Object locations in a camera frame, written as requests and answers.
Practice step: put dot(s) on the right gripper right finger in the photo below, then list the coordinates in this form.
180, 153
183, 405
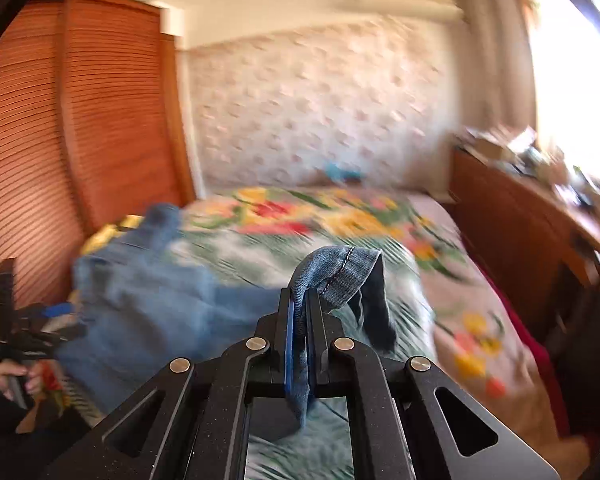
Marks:
409, 420

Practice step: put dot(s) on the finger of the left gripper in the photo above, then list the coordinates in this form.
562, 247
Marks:
64, 335
57, 310

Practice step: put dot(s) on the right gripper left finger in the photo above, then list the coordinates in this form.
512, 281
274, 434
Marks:
192, 424

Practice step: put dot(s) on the blue denim jeans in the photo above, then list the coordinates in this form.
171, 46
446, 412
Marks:
141, 310

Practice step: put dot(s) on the yellow plush toy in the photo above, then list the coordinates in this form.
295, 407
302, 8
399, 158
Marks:
109, 232

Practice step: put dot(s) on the floral leaf bed cover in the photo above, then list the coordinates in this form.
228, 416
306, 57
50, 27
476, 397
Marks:
441, 305

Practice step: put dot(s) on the wooden slatted wardrobe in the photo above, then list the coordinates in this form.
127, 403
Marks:
90, 131

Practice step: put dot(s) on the long wooden side cabinet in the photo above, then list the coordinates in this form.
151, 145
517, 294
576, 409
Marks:
541, 254

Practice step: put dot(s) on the blue item at headboard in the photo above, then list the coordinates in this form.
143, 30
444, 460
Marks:
343, 176

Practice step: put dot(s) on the circle pattern sheer curtain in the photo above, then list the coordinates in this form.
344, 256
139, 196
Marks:
378, 95

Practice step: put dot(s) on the window with wooden frame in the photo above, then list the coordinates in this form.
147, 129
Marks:
565, 49

